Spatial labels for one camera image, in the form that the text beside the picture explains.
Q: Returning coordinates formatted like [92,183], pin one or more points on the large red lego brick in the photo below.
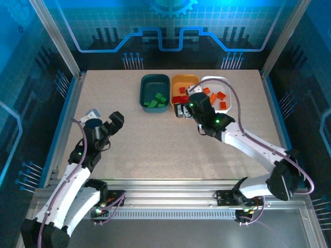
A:
[177,99]

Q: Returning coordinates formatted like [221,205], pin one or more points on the orange lego brick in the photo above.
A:
[206,90]
[223,105]
[213,98]
[220,95]

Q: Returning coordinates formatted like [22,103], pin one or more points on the small red lego brick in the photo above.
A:
[182,90]

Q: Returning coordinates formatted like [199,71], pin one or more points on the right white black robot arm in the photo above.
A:
[248,144]

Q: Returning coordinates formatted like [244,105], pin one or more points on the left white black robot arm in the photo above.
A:
[72,180]

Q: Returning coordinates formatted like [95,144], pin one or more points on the white plastic container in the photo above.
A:
[217,86]

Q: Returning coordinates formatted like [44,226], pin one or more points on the yellow plastic container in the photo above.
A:
[181,81]

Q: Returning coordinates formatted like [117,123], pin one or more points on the teal plastic container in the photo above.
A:
[152,86]

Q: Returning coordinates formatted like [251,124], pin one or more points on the small LED circuit board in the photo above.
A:
[244,213]
[99,212]

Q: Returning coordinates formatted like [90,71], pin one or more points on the grey metal panel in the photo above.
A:
[168,235]

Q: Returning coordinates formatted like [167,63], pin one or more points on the aluminium table side rail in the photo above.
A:
[268,87]
[66,108]

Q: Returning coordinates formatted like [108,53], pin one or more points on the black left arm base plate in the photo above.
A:
[117,197]

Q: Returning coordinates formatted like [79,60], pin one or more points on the aluminium mounting rail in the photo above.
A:
[168,191]

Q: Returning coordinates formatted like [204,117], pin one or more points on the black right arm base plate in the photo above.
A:
[222,197]

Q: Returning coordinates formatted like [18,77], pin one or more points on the aluminium frame post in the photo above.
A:
[282,44]
[60,44]

